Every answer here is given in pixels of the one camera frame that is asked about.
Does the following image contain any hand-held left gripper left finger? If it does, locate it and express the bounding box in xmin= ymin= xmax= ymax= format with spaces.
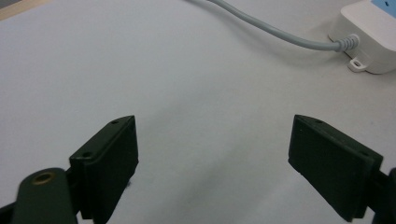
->
xmin=68 ymin=115 xmax=139 ymax=224

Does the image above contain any white power strip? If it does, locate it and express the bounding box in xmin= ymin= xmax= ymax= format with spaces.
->
xmin=327 ymin=0 xmax=396 ymax=75

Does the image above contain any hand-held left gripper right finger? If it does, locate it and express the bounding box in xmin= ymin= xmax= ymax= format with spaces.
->
xmin=288 ymin=114 xmax=384 ymax=223

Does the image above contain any grey power cable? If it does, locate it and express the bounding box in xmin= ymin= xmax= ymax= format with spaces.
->
xmin=185 ymin=0 xmax=361 ymax=53

